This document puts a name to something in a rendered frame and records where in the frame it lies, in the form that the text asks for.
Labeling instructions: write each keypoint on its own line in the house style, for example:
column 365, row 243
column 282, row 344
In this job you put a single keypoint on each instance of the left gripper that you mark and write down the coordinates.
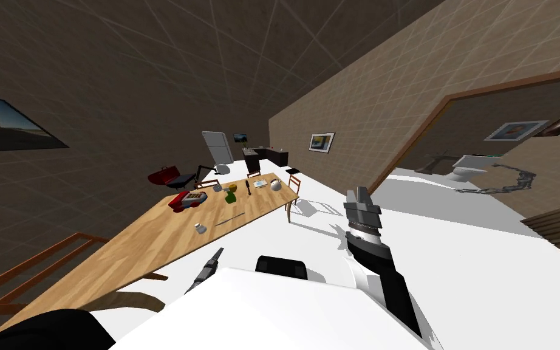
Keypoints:
column 213, row 261

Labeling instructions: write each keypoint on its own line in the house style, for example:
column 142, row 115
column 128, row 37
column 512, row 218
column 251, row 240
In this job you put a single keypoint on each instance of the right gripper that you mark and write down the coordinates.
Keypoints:
column 363, row 215

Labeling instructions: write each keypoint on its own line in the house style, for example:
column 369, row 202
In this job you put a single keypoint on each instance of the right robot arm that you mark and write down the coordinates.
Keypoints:
column 382, row 272

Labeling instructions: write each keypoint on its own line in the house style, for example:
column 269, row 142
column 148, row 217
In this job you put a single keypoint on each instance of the white salt shaker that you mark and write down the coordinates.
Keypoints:
column 200, row 228

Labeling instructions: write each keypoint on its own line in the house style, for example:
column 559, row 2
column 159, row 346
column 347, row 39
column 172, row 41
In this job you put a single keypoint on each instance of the grey table knife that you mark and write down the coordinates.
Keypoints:
column 230, row 219

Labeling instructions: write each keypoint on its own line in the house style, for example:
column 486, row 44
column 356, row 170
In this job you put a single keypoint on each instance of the long wooden table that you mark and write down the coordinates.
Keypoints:
column 163, row 238

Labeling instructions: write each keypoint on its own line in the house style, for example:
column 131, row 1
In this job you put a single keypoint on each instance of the white framed yellow picture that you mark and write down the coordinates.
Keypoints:
column 322, row 142

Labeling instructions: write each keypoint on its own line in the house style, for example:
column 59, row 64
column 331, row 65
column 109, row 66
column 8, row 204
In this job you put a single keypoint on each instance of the wooden chair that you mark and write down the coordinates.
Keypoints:
column 294, row 184
column 206, row 183
column 254, row 173
column 22, row 272

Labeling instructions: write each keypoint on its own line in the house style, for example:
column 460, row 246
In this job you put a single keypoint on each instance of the red and white toaster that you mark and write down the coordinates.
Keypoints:
column 188, row 200

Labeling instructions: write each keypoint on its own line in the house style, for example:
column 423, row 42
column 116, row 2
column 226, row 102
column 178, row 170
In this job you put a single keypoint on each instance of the small black box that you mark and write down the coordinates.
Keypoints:
column 293, row 170

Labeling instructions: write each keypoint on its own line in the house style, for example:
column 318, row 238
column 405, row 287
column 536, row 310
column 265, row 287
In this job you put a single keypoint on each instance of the grey mug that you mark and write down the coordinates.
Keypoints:
column 218, row 187

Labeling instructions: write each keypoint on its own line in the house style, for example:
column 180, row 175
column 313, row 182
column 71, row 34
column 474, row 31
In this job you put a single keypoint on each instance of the yellow cup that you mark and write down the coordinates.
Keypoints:
column 233, row 187

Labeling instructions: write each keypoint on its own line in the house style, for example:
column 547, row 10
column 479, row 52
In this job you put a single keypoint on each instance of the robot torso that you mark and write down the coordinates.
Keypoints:
column 270, row 316

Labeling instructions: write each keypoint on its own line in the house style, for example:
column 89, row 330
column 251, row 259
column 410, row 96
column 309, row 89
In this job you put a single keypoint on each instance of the black utensil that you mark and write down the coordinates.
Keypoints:
column 248, row 187

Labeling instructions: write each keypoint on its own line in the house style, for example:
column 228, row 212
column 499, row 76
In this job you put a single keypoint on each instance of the white kettle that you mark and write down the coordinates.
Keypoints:
column 276, row 185

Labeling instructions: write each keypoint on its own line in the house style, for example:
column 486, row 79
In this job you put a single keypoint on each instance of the white book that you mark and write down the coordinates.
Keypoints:
column 260, row 183

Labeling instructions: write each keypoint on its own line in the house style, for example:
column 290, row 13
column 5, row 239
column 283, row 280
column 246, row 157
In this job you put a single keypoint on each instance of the black desk lamp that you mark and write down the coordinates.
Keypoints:
column 205, row 169

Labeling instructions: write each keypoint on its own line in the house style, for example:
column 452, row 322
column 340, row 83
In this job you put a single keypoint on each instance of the red and dark armchair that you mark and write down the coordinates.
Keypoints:
column 168, row 176

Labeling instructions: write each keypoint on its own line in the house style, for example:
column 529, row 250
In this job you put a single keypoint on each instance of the dark wooden cabinet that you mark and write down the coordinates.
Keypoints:
column 270, row 155

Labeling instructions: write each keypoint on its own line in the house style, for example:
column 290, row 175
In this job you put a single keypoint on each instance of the white refrigerator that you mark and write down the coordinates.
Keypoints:
column 218, row 147

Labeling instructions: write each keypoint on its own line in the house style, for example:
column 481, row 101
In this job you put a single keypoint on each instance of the white sink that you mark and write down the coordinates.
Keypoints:
column 469, row 167

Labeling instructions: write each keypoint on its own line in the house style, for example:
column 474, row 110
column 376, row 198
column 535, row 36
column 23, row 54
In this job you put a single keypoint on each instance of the dark framed green picture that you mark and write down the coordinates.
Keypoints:
column 240, row 138

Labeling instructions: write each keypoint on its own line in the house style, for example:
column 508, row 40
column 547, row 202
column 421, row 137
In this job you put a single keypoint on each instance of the grey metal towel rack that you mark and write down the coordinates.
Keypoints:
column 518, row 182

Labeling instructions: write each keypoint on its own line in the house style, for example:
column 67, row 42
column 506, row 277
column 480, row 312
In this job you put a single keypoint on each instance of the white framed blue picture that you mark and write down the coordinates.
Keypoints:
column 515, row 131

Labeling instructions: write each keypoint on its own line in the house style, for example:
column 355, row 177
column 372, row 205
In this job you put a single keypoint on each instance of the large dark landscape picture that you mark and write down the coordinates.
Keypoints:
column 3, row 126

